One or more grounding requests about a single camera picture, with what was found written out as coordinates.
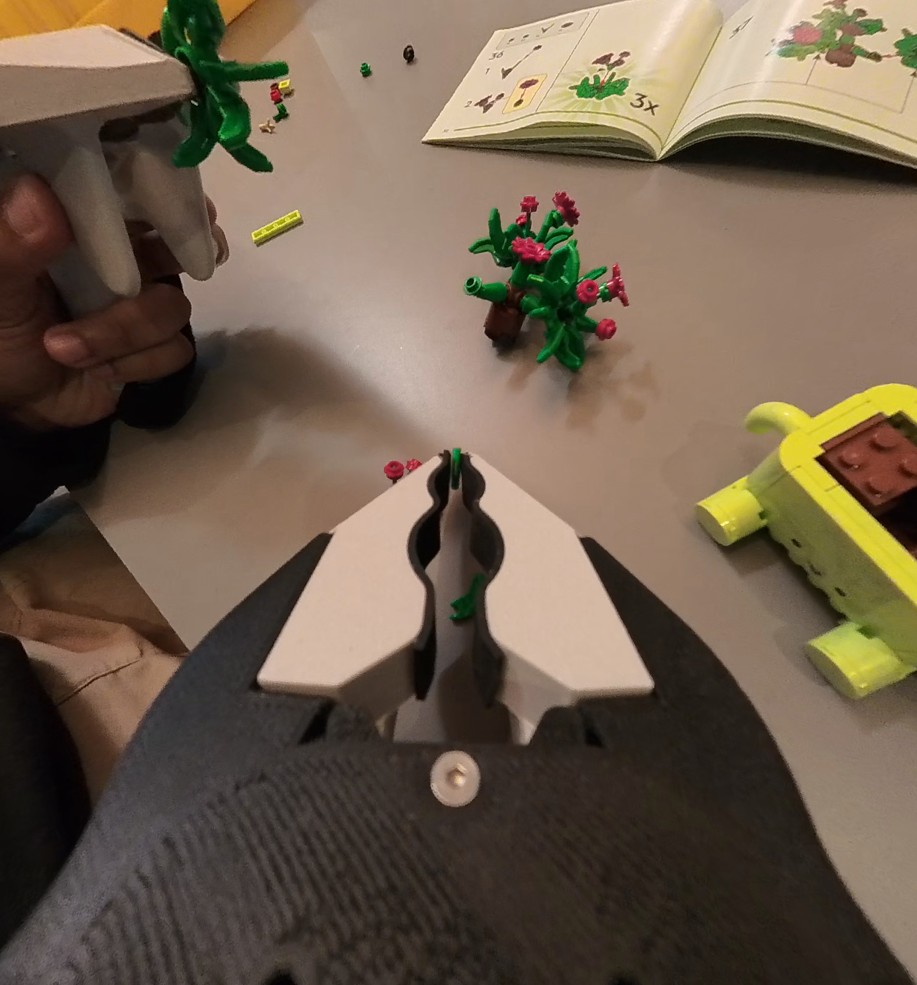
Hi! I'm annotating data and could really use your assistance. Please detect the red flowered toy brick plant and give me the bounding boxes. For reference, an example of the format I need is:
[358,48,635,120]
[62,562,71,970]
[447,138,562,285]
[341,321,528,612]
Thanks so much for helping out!
[463,191,631,372]

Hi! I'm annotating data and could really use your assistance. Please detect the small green leaf piece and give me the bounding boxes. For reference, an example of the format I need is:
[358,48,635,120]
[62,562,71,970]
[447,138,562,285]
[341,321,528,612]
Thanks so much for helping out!
[450,573,487,623]

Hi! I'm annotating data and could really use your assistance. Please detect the lime green toy brick pot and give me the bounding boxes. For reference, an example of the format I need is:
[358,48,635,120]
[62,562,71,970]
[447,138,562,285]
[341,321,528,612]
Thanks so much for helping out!
[694,382,917,700]

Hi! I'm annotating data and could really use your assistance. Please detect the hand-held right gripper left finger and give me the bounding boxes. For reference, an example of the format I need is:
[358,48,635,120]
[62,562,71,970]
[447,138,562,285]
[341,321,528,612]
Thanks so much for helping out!
[257,454,450,741]

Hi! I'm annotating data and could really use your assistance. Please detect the small loose toy bricks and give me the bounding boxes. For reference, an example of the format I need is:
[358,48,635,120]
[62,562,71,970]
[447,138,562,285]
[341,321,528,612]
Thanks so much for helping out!
[260,78,297,134]

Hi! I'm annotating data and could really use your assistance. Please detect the open instruction booklet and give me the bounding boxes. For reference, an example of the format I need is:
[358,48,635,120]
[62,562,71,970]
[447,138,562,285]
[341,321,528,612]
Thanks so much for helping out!
[422,0,917,180]

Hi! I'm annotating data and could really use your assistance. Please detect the person's left forearm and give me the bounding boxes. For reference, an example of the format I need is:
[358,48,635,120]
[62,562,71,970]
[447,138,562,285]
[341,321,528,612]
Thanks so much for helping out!
[0,385,114,557]

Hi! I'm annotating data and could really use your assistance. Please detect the green toy brick plant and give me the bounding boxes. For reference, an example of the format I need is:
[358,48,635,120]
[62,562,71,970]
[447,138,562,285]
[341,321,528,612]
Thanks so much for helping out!
[160,0,291,175]

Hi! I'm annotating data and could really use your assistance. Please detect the yellow sheet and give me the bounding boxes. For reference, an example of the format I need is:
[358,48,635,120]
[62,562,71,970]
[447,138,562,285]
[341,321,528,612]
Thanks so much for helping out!
[0,0,261,41]

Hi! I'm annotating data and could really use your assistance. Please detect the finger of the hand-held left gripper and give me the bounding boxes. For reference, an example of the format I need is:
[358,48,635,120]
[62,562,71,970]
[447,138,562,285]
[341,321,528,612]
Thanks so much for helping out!
[0,23,199,300]
[115,134,222,282]

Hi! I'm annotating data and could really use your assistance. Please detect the person's left hand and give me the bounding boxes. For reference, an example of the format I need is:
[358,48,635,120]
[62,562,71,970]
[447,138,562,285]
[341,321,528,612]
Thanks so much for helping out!
[0,173,198,429]

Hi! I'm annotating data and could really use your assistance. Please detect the person's beige pants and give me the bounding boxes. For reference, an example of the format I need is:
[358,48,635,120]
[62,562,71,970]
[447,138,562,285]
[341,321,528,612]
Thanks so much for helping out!
[0,496,191,778]

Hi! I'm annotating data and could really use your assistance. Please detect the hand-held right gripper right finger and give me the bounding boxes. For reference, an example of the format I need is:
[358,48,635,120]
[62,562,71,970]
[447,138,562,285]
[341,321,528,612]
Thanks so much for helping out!
[462,452,655,745]

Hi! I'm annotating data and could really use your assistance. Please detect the lime green flat brick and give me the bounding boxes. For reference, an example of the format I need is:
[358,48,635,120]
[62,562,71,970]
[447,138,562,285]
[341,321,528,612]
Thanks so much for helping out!
[251,208,304,248]

